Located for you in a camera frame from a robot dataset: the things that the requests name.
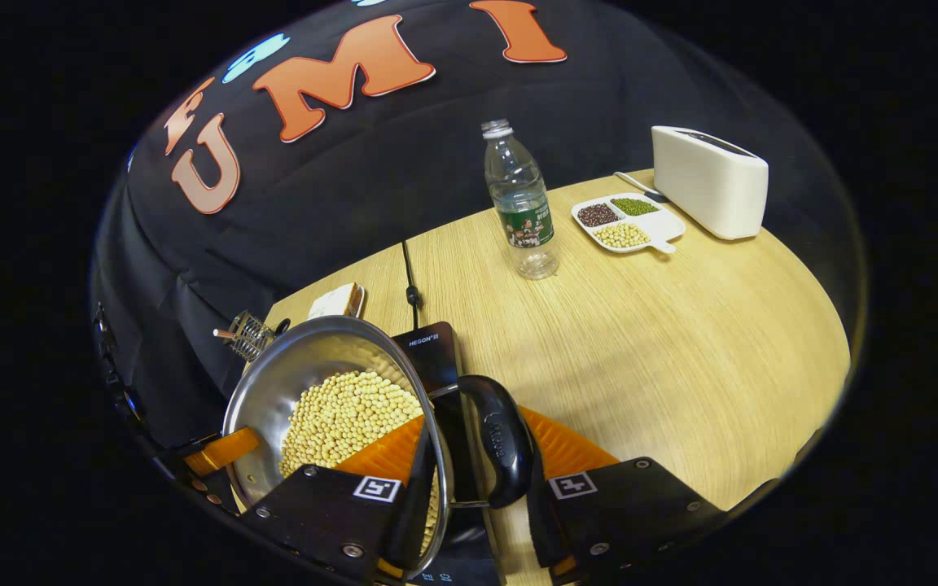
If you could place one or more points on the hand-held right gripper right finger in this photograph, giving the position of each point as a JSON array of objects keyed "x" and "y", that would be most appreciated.
[{"x": 542, "y": 521}]

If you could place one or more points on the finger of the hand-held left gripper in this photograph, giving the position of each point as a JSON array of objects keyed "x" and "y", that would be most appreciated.
[{"x": 221, "y": 452}]

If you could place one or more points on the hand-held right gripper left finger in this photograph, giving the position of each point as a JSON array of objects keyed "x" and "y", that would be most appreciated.
[{"x": 412, "y": 521}]

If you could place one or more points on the large pile of soybeans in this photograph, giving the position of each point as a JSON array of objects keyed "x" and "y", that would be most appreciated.
[{"x": 339, "y": 415}]

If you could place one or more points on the black induction cooktop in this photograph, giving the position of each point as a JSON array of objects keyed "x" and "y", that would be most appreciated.
[{"x": 432, "y": 350}]

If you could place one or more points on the sandwich with lettuce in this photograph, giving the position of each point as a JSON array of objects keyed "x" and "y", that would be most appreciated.
[{"x": 335, "y": 301}]

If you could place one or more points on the small white plate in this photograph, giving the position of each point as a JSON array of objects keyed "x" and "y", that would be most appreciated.
[{"x": 363, "y": 303}]

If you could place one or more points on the small pile of soybeans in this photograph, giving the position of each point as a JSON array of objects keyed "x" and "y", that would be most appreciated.
[{"x": 621, "y": 235}]

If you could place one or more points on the clear plastic water bottle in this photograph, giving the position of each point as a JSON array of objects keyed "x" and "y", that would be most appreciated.
[{"x": 522, "y": 220}]

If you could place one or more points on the pile of dark red beans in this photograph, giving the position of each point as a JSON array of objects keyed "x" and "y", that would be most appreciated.
[{"x": 598, "y": 215}]

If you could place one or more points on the white divided dish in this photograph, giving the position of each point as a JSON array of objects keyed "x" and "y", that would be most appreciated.
[{"x": 664, "y": 224}]

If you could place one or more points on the pile of green mung beans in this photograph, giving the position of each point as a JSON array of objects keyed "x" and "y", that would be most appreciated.
[{"x": 634, "y": 207}]

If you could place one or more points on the black backdrop cloth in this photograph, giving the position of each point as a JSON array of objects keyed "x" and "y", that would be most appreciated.
[{"x": 404, "y": 163}]

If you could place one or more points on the white toaster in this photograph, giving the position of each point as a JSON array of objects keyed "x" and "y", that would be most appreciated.
[{"x": 709, "y": 187}]

